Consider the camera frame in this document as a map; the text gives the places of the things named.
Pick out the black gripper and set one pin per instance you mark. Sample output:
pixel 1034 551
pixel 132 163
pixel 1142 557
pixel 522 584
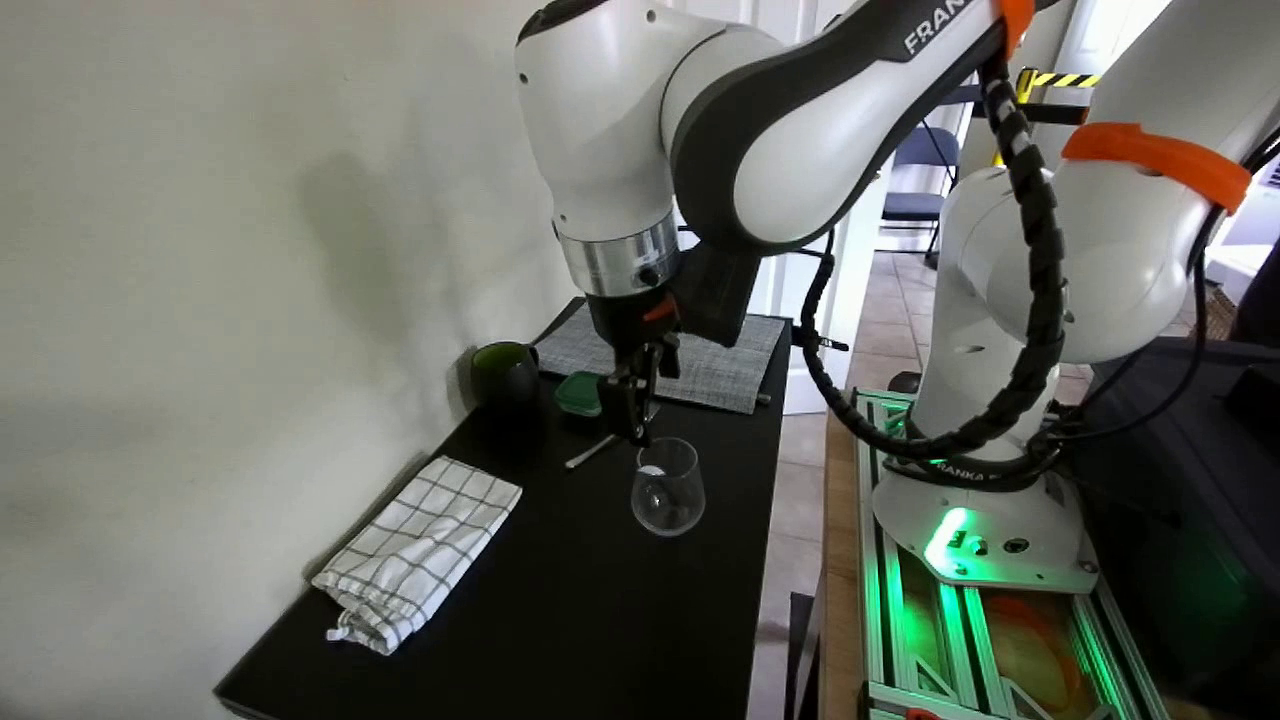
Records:
pixel 633 329

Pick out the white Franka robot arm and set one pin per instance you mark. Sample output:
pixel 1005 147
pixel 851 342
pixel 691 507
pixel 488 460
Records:
pixel 603 123

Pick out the black table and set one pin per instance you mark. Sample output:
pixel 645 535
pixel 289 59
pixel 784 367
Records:
pixel 585 613

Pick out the yellow black striped barrier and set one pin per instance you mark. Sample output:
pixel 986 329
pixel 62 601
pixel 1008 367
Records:
pixel 1063 82

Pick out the grey woven placemat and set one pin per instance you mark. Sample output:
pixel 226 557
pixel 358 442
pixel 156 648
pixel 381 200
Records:
pixel 729 381

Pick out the blue chair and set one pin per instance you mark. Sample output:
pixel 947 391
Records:
pixel 917 204

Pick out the clear stemless glass cup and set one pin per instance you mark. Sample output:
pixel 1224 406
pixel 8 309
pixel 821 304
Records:
pixel 667 502

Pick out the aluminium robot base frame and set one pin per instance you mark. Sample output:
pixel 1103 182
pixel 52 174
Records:
pixel 986 640

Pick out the black equipment case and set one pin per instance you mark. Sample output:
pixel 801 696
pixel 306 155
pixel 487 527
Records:
pixel 1186 535

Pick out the dark green mug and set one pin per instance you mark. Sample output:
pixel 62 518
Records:
pixel 503 381

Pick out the white checked dish cloth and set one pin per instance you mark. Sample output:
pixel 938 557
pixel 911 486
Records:
pixel 422 547

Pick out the small green lidded container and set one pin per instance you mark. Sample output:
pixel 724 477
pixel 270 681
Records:
pixel 577 392

